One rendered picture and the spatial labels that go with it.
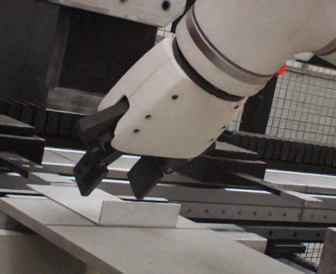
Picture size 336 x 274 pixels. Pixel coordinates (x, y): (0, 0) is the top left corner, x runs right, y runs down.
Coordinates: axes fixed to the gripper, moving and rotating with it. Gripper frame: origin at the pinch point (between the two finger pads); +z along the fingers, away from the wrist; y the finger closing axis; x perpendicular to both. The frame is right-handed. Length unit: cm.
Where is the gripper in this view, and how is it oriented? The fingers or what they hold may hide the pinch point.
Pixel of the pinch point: (116, 174)
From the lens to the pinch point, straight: 72.3
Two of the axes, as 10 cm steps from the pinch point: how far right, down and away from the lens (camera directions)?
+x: 3.3, 7.9, -5.2
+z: -5.4, 6.1, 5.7
